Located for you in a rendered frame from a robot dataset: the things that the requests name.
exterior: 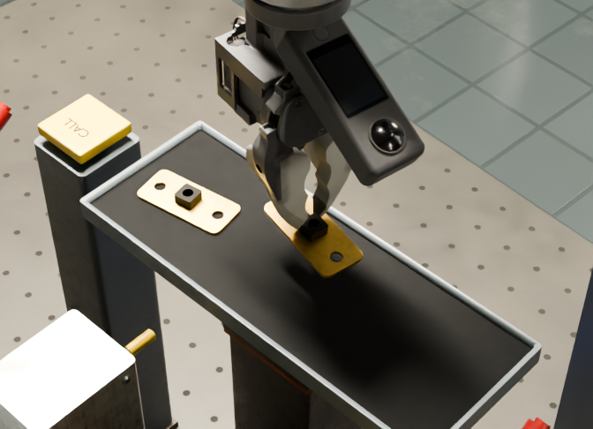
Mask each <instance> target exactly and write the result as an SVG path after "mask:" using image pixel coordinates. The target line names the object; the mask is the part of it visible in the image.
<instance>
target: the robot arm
mask: <svg viewBox="0 0 593 429"><path fill-rule="evenodd" d="M350 2H351V0H244V5H245V18H243V17H241V16H238V17H236V18H235V20H234V24H233V28H232V31H230V32H228V33H226V34H223V35H221V36H219V37H216V38H214V44H215V60H216V77H217V93H218V95H219V96H220V97H221V98H222V99H223V100H224V101H225V102H226V103H227V104H228V105H229V106H230V107H231V108H232V109H233V110H234V111H235V112H236V113H237V114H238V115H239V116H240V117H241V118H242V119H243V120H244V121H245V122H246V123H247V124H248V125H249V126H250V125H252V124H255V123H259V124H260V127H259V134H258V135H257V137H256V139H255V140H254V142H253V145H249V146H248V147H247V148H246V153H245V154H246V160H247V162H248V164H249V166H250V168H251V170H252V171H253V172H254V174H255V175H256V176H257V178H258V179H259V181H260V182H261V183H262V184H263V185H264V186H265V188H266V189H267V192H268V196H269V198H270V200H271V201H272V203H273V205H274V207H275V209H276V211H277V213H278V214H279V215H280V217H281V218H282V219H283V220H284V221H285V222H286V223H287V224H289V225H290V226H292V227H293V228H295V229H296V230H297V229H299V228H300V227H301V226H302V225H303V224H304V223H305V222H306V221H307V220H308V219H309V217H310V214H309V213H308V212H307V211H306V209H305V204H306V201H307V199H308V194H307V193H306V191H305V189H304V182H305V179H306V177H307V174H308V173H309V171H310V167H311V162H312V164H313V165H314V167H315V168H316V172H315V177H316V178H317V188H316V191H315V193H314V194H313V195H312V200H313V213H316V214H317V215H318V216H320V217H321V216H323V215H324V214H325V213H326V211H327V210H328V209H329V208H330V207H331V206H332V205H333V203H334V201H335V199H336V197H337V196H338V194H339V192H340V191H341V189H342V187H343V186H344V184H345V182H346V181H347V179H348V177H349V173H350V171H351V170H352V171H353V172H354V174H355V175H356V177H357V179H358V181H359V182H360V184H362V185H365V186H370V185H373V184H376V183H377V182H378V181H380V180H382V179H384V178H386V177H389V176H391V175H392V174H394V173H395V172H397V171H399V170H401V169H404V168H406V167H407V166H409V165H410V164H412V163H414V162H415V161H416V160H417V159H418V158H419V157H420V156H421V155H422V154H423V152H424V142H423V141H422V140H421V138H420V137H419V135H418V134H417V131H416V130H415V128H414V127H413V125H412V124H411V122H410V121H409V119H408V118H407V116H406V115H405V113H404V112H403V110H402V108H401V107H400V105H399V103H398V102H397V100H396V99H395V98H394V96H393V95H392V93H391V92H390V90H389V88H388V87H387V85H386V83H385V82H384V80H383V79H382V78H381V76H380V75H379V73H378V71H377V70H376V68H375V67H374V65H373V64H372V61H371V60H370V58H369V57H368V56H367V55H366V53H365V52H364V49H363V48H362V46H361V45H360V43H359V42H358V40H357V38H356V37H355V35H354V34H353V33H352V31H351V30H350V28H349V26H348V25H347V23H346V21H345V20H344V18H343V17H342V16H343V15H344V14H345V13H346V11H347V10H348V8H349V6H350ZM238 19H241V20H242V21H243V22H240V23H238V24H237V21H238ZM245 32H246V35H245V36H242V37H240V38H238V35H240V34H243V33H245ZM233 37H234V41H233ZM236 37H237V39H236ZM228 41H230V42H228ZM222 61H223V76H224V85H223V77H222ZM302 149H303V150H304V151H303V150H302Z"/></svg>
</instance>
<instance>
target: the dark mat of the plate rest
mask: <svg viewBox="0 0 593 429"><path fill-rule="evenodd" d="M163 169H166V170H168V171H170V172H173V173H175V174H177V175H179V176H180V177H183V178H185V179H187V180H189V181H191V182H193V183H194V184H197V185H199V186H201V187H203V188H205V189H207V190H209V191H211V192H214V193H216V194H218V195H220V196H222V197H223V198H225V199H228V200H230V201H232V202H234V203H236V204H238V205H239V206H240V209H241V211H240V214H239V215H238V216H237V217H236V218H235V219H234V220H233V221H232V222H231V223H230V224H229V225H228V226H227V227H226V228H225V229H224V230H223V231H222V232H221V233H220V234H218V235H210V234H208V233H206V232H205V231H203V230H200V229H198V228H196V227H194V226H192V225H190V224H189V223H187V222H185V221H183V220H181V219H179V218H177V217H175V216H174V215H172V214H169V213H167V212H165V211H163V210H161V209H159V208H158V207H155V206H153V205H151V204H149V203H147V202H145V201H144V200H142V199H140V198H139V197H138V190H139V189H140V188H141V187H142V186H143V185H145V184H146V183H147V182H148V181H149V180H150V179H151V178H152V177H153V176H154V175H156V174H157V173H158V172H159V171H160V170H163ZM270 201H271V200H270V198H269V196H268V192H267V189H266V188H265V186H264V185H263V184H262V183H261V182H260V181H259V179H258V178H257V176H256V175H255V174H254V172H253V171H252V170H251V168H250V166H249V164H248V162H247V160H245V159H244V158H243V157H242V156H240V155H239V154H237V153H235V152H233V151H232V150H230V149H229V148H227V147H225V146H224V145H223V144H222V143H220V142H219V141H217V140H216V139H214V138H212V137H211V136H209V135H208V134H206V133H205V132H203V131H201V130H198V131H197V132H195V133H193V134H192V135H191V136H190V137H188V138H187V139H185V140H183V141H182V142H180V143H179V144H177V145H176V146H174V147H172V148H171V149H170V150H169V151H167V152H166V153H164V154H162V155H161V156H159V157H158V158H156V159H155V160H153V161H152V162H150V163H148V164H147V165H146V166H145V167H143V168H142V169H140V170H139V171H137V172H136V173H134V174H133V175H131V176H130V177H128V178H126V179H125V180H124V181H123V182H121V183H120V184H118V185H116V186H115V187H113V188H112V189H110V190H109V191H107V192H105V193H104V194H102V196H100V197H99V198H97V199H95V200H94V201H92V202H91V203H90V204H91V205H92V206H94V207H95V208H97V209H98V210H99V211H101V212H102V213H103V214H105V215H106V216H107V217H108V218H109V219H111V220H112V221H113V222H115V223H116V224H118V225H119V226H120V227H122V228H123V229H124V230H126V231H127V232H129V233H130V234H131V235H133V236H134V237H135V238H137V239H138V240H139V241H140V242H142V243H143V244H144V245H146V246H147V247H149V248H150V249H151V250H153V251H154V252H156V253H157V254H158V255H160V256H161V257H162V258H164V259H165V260H166V261H167V262H168V263H170V264H171V265H172V266H174V267H175V268H177V269H178V270H179V271H181V272H182V273H183V274H185V275H186V276H188V277H189V278H190V279H192V280H193V281H194V282H195V283H197V284H198V285H199V286H200V287H202V288H203V289H204V290H206V291H207V292H209V293H210V294H211V295H213V296H214V297H216V298H217V299H219V300H220V301H221V302H223V303H224V304H225V305H226V306H227V307H229V308H230V309H231V310H233V311H234V312H236V313H237V314H238V315H240V316H241V317H242V318H244V319H245V320H247V321H248V322H249V323H251V324H252V325H253V326H254V327H255V328H257V329H258V330H259V331H261V332H262V333H263V334H265V335H266V336H268V337H269V338H270V339H272V340H273V341H274V342H276V343H277V344H279V345H280V346H281V347H283V348H284V349H285V350H286V351H287V352H289V353H290V354H292V355H293V356H294V357H296V358H297V359H299V360H300V361H301V362H303V363H304V364H305V365H307V366H308V367H310V368H311V369H312V370H313V371H314V372H316V373H317V374H318V375H320V376H321V377H322V378H324V379H325V380H327V381H328V382H329V383H331V384H332V385H333V386H335V387H336V388H338V389H339V390H340V391H342V392H343V394H345V395H346V396H348V397H349V398H350V399H352V400H353V401H354V402H356V403H357V404H359V405H360V406H361V407H363V408H364V409H366V410H367V411H369V412H370V413H371V414H372V415H373V416H374V417H376V418H377V419H379V420H380V421H381V422H383V423H384V424H385V425H387V426H388V427H390V428H391V429H451V428H452V427H453V426H454V425H455V424H456V423H457V422H458V421H459V420H460V419H461V418H462V417H463V416H464V415H465V414H466V413H467V412H468V411H469V410H470V409H471V408H472V407H473V406H474V405H475V404H476V403H478V402H479V401H480V400H481V399H482V398H483V397H484V396H485V395H486V394H487V393H488V392H489V391H490V390H491V389H492V388H493V387H494V386H495V385H496V384H497V383H498V382H499V381H500V380H501V379H502V378H503V377H504V376H505V375H507V374H508V373H509V372H510V371H511V370H512V369H513V368H514V367H515V366H516V365H517V364H518V363H519V362H520V361H521V360H522V359H523V358H524V357H525V356H526V355H527V354H528V353H529V352H530V351H531V350H532V349H531V348H530V347H528V346H527V345H525V344H524V343H522V342H520V341H519V340H517V339H516V338H514V337H513V336H511V335H510V334H509V333H507V332H506V331H504V330H503V329H501V328H500V327H498V326H496V325H495V324H493V323H492V322H490V321H489V320H488V319H486V318H485V317H483V316H482V315H480V314H479V313H477V312H475V311H473V310H472V309H470V308H469V307H467V306H466V305H465V304H463V303H462V302H460V301H459V300H457V299H456V298H454V297H452V296H451V295H449V294H448V293H446V292H445V291H444V290H442V289H441V288H439V287H438V286H436V285H435V284H433V283H432V282H430V281H428V280H427V279H425V278H424V277H422V276H421V275H420V274H418V273H417V272H415V271H413V270H412V269H410V268H409V267H407V266H405V265H404V264H402V263H401V262H400V261H399V260H397V259H395V258H394V257H392V256H391V255H389V254H388V253H386V252H384V251H383V250H381V249H380V248H378V247H377V246H376V245H374V244H373V243H371V242H370V241H368V240H367V239H365V238H364V237H362V236H360V235H359V234H357V233H356V232H355V231H353V230H351V229H350V228H348V227H347V226H345V225H344V224H342V223H341V222H339V221H337V220H336V219H334V218H333V217H332V216H331V215H329V214H327V213H326V214H327V215H328V216H329V217H330V218H331V219H332V220H333V221H334V223H335V224H336V225H337V226H338V227H339V228H340V229H341V230H342V231H343V232H344V234H345V235H346V236H347V237H348V238H349V239H350V240H351V241H352V242H353V243H354V244H355V246H356V247H357V248H358V249H359V250H360V251H361V252H362V254H363V258H362V260H361V261H360V262H358V263H356V265H354V266H352V267H349V268H348V269H346V270H344V271H342V272H340V273H339V274H338V275H335V276H333V277H331V278H324V277H322V276H321V275H320V274H319V273H318V272H317V270H316V269H315V268H314V267H313V266H312V265H311V264H310V262H309V261H308V260H307V259H306V258H305V257H304V256H303V254H302V253H301V252H300V251H298V249H297V248H296V247H295V246H294V245H293V244H292V243H291V242H290V241H289V239H288V238H287V237H286V236H285V235H284V234H283V233H282V232H281V230H280V229H279V228H278V227H277V226H276V225H275V224H274V222H273V221H272V220H271V219H270V218H269V217H268V216H267V214H266V213H265V211H264V210H265V204H267V203H268V202H270Z"/></svg>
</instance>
